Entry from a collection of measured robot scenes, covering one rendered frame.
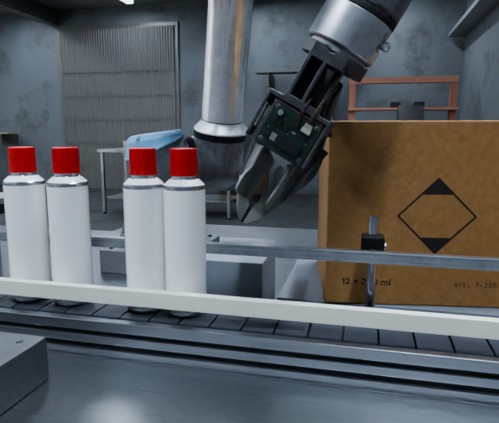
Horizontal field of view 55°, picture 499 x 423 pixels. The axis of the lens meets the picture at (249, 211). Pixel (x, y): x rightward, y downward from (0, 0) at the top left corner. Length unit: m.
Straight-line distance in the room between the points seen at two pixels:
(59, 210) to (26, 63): 10.44
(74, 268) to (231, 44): 0.51
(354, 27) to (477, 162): 0.32
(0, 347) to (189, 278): 0.21
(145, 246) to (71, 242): 0.10
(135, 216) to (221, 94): 0.43
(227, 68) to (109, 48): 9.09
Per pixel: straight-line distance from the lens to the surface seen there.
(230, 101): 0.97
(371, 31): 0.51
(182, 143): 0.98
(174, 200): 0.57
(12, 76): 11.24
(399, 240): 0.73
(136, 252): 0.61
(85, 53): 10.26
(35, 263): 0.70
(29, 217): 0.69
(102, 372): 0.61
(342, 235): 0.72
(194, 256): 0.58
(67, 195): 0.64
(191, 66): 9.33
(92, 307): 0.67
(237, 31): 0.95
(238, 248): 0.62
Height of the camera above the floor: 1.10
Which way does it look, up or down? 9 degrees down
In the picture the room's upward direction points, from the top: straight up
